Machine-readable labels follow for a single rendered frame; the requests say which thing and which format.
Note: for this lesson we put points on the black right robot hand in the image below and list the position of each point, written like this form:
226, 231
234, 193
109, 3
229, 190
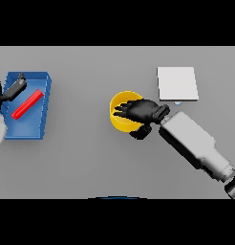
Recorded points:
143, 110

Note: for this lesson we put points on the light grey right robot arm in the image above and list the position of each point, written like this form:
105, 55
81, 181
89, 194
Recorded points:
196, 143

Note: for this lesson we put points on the yellow bowl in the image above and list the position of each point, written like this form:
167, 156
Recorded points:
121, 122

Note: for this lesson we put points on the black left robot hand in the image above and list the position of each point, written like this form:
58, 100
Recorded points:
12, 90

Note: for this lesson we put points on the red beaker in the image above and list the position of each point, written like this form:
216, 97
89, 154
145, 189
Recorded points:
27, 104

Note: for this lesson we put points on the blue tray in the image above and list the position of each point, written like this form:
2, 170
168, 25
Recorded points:
28, 121

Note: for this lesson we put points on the pale square measuring scale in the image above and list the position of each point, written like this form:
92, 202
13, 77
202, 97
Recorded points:
177, 83

